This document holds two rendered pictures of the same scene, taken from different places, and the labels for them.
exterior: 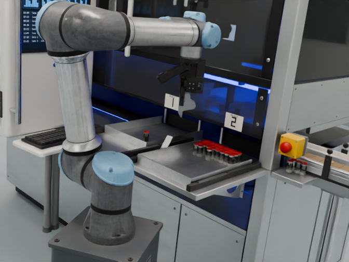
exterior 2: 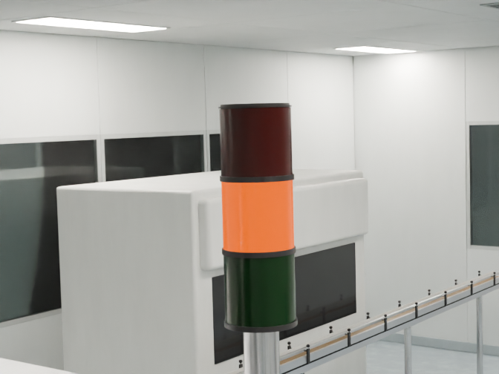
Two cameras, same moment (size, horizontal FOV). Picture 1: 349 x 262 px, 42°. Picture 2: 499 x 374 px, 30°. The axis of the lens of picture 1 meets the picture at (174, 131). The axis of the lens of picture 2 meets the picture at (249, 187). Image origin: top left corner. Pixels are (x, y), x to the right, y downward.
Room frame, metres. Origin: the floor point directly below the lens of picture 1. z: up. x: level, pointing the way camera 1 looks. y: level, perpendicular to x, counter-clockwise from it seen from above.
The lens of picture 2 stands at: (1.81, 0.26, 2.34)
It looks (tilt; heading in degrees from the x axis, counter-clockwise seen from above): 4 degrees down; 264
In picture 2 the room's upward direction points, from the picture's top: 2 degrees counter-clockwise
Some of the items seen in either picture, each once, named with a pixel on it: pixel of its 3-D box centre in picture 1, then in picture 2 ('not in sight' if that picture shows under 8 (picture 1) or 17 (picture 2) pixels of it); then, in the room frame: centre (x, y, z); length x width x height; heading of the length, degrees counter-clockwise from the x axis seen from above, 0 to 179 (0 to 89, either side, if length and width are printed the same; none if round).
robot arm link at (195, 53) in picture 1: (191, 51); not in sight; (1.59, -0.03, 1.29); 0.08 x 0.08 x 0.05
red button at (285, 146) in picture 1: (286, 147); not in sight; (1.55, -0.40, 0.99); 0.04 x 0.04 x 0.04; 48
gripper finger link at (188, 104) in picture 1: (187, 105); not in sight; (1.57, -0.04, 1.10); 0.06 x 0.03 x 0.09; 92
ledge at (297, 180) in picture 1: (296, 175); not in sight; (1.61, -0.47, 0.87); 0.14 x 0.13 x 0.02; 138
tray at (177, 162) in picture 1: (195, 160); not in sight; (1.58, -0.09, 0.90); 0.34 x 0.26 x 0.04; 137
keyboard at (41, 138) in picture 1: (67, 134); not in sight; (1.98, 0.48, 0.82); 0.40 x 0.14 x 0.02; 145
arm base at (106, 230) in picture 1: (110, 216); not in sight; (1.20, 0.16, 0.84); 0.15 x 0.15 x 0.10
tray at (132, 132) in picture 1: (154, 131); not in sight; (1.90, 0.09, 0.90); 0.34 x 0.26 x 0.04; 138
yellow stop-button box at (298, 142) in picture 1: (292, 145); not in sight; (1.59, -0.43, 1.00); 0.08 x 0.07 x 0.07; 138
